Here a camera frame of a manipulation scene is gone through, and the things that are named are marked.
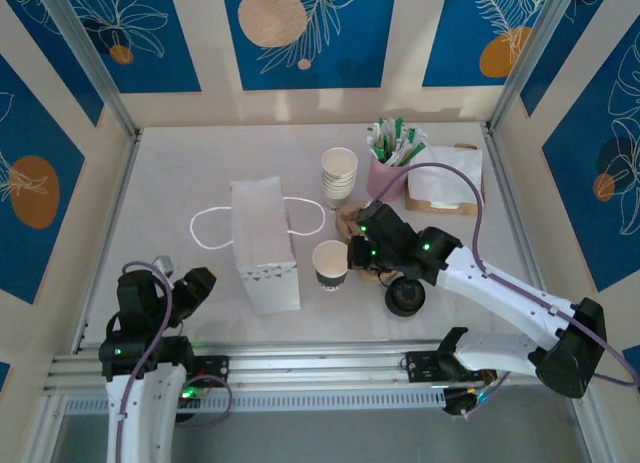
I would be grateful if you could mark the green-white wrapped stirrer bundle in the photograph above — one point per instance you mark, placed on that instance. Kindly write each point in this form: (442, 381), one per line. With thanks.
(395, 138)

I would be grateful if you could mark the brown pulp cup carrier stack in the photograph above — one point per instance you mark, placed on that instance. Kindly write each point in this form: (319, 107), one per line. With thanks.
(350, 220)

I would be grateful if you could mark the brown napkin tray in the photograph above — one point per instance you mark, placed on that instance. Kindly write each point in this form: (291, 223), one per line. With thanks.
(440, 210)

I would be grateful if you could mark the aluminium side rail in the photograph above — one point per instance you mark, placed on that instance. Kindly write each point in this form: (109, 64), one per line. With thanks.
(515, 223)
(112, 223)

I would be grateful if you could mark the blue floral wall panel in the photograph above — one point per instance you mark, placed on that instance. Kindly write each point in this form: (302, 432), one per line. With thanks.
(150, 13)
(585, 208)
(350, 43)
(30, 133)
(460, 33)

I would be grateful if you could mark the stack of white paper cups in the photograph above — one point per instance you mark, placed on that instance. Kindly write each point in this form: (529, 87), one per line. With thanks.
(339, 173)

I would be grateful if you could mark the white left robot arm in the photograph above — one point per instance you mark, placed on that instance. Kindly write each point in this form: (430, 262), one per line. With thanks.
(145, 408)

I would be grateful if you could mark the aluminium frame post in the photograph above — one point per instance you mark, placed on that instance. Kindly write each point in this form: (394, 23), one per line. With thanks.
(525, 58)
(95, 68)

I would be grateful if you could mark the paper cup with black sleeve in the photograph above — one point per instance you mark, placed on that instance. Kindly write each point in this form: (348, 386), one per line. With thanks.
(330, 258)

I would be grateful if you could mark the pink cylindrical holder cup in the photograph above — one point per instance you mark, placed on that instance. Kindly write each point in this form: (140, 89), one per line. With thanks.
(382, 183)

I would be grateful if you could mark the aluminium frame rail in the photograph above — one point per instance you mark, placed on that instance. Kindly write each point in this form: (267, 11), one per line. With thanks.
(325, 368)

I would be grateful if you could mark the black cup lid stack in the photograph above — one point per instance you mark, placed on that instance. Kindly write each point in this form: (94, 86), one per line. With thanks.
(406, 297)

